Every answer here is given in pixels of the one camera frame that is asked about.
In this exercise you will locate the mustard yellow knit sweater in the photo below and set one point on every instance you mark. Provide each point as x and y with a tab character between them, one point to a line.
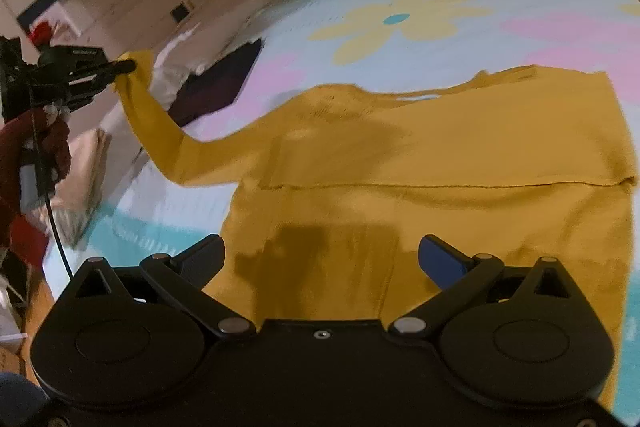
425	187

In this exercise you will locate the beige folded cloth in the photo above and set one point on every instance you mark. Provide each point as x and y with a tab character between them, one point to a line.
85	187

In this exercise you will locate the dark navy red-striped garment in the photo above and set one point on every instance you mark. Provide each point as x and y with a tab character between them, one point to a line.
215	84

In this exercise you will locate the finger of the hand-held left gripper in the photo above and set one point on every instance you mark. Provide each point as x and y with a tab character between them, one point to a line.
87	93
107	68

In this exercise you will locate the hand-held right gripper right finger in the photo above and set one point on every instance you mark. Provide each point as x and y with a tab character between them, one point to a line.
440	263

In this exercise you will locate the floral printed bed sheet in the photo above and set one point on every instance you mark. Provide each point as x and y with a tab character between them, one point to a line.
400	22

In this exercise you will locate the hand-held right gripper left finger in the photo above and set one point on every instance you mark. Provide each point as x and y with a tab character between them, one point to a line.
205	259

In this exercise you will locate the red object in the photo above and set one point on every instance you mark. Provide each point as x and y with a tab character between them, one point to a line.
41	33

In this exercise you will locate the white pillow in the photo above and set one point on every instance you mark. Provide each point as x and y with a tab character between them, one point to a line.
172	67

